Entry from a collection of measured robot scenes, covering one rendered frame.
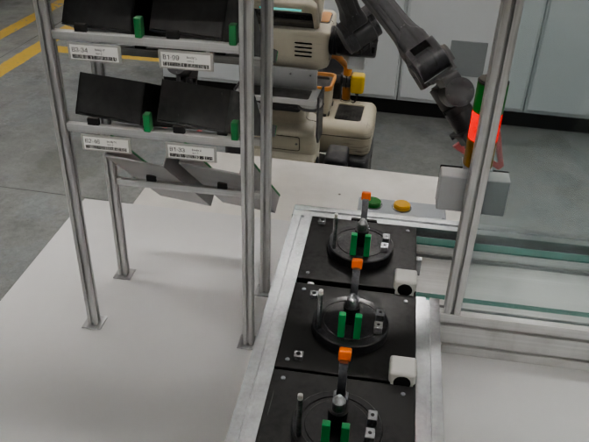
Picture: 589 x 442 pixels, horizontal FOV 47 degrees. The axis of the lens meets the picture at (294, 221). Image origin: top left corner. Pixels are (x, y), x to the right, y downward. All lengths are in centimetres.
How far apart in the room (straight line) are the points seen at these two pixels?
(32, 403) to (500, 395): 86
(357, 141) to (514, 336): 123
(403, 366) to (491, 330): 27
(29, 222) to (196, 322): 217
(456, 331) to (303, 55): 103
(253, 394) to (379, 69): 352
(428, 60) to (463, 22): 297
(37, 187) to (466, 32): 264
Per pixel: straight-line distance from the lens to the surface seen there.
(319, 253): 146
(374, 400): 116
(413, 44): 146
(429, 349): 129
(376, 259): 142
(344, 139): 246
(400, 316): 132
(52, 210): 360
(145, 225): 177
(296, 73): 208
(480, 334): 140
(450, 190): 124
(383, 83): 454
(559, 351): 144
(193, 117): 121
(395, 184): 197
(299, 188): 192
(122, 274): 160
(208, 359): 137
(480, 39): 444
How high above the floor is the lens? 181
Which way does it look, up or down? 32 degrees down
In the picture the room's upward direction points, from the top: 2 degrees clockwise
